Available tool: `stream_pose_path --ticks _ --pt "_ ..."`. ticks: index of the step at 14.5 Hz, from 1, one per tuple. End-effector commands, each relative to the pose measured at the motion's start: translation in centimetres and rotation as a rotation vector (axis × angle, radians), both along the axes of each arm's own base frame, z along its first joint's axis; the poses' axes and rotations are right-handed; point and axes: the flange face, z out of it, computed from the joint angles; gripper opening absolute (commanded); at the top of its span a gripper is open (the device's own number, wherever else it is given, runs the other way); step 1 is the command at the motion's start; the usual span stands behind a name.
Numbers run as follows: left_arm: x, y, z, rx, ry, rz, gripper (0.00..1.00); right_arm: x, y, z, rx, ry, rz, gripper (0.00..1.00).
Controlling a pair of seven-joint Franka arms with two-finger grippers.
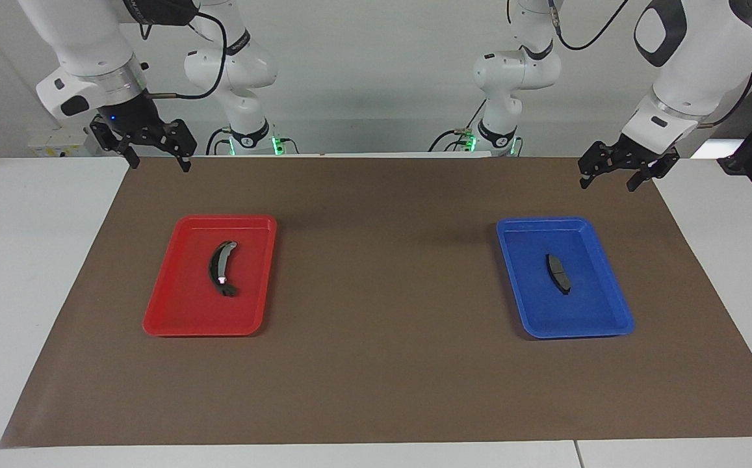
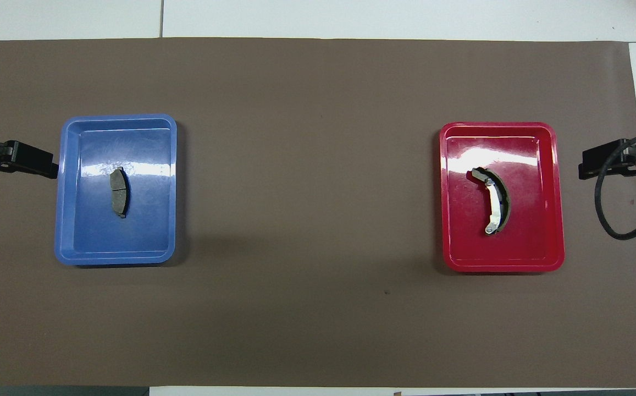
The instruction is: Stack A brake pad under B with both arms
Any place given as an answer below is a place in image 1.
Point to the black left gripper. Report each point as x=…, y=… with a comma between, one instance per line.
x=629, y=156

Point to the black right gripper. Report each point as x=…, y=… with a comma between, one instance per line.
x=129, y=120

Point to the small grey brake pad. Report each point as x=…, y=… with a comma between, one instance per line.
x=557, y=273

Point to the large curved brake pad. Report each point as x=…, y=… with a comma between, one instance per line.
x=218, y=260

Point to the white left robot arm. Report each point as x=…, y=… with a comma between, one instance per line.
x=700, y=58

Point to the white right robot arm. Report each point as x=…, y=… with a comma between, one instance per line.
x=83, y=39

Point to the blue plastic tray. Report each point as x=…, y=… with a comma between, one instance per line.
x=583, y=312

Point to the red plastic tray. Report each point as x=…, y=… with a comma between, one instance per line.
x=207, y=312

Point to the brown table mat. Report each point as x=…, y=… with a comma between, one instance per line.
x=376, y=390

